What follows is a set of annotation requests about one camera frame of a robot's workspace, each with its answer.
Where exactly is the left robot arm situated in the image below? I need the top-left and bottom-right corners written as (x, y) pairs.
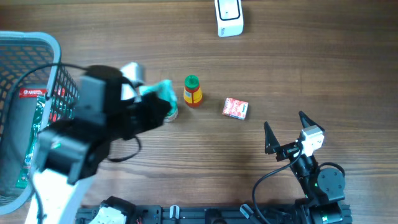
top-left (25, 65), bottom-right (172, 223)

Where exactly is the red instant coffee stick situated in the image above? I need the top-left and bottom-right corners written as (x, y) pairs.
top-left (19, 88), bottom-right (47, 99)

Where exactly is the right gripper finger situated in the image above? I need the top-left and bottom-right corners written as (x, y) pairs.
top-left (298, 111), bottom-right (325, 131)
top-left (264, 121), bottom-right (280, 154)

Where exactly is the small red white box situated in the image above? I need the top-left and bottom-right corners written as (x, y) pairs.
top-left (222, 98), bottom-right (249, 120)

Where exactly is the red sauce bottle green cap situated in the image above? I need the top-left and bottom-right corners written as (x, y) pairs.
top-left (183, 75), bottom-right (203, 108)

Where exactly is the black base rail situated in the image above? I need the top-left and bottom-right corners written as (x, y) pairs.
top-left (75, 195), bottom-right (353, 224)

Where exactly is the grey plastic mesh basket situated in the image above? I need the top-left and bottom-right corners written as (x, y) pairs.
top-left (1, 31), bottom-right (80, 215)

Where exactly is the green glove package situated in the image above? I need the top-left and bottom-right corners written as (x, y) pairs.
top-left (16, 95), bottom-right (45, 189)

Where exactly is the white barcode scanner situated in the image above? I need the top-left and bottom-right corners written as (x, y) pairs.
top-left (214, 0), bottom-right (244, 38)

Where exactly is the teal wet wipes pack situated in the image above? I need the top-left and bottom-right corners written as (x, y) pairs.
top-left (139, 80), bottom-right (178, 116)

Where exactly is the green lid spice jar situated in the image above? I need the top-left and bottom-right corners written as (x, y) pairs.
top-left (164, 106), bottom-right (178, 123)

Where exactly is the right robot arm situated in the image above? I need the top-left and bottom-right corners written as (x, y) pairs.
top-left (264, 111), bottom-right (353, 224)

